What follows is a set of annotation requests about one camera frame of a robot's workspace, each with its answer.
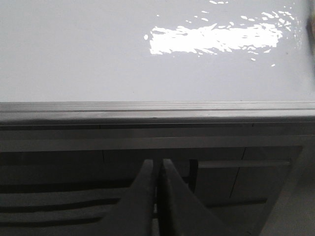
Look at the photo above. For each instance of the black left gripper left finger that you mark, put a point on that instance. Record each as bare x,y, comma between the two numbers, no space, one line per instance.
132,215

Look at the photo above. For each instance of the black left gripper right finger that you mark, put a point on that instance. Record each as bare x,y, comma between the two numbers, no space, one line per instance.
180,213

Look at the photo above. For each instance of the grey metal pegboard cabinet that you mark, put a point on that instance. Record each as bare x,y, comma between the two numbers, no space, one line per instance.
61,180

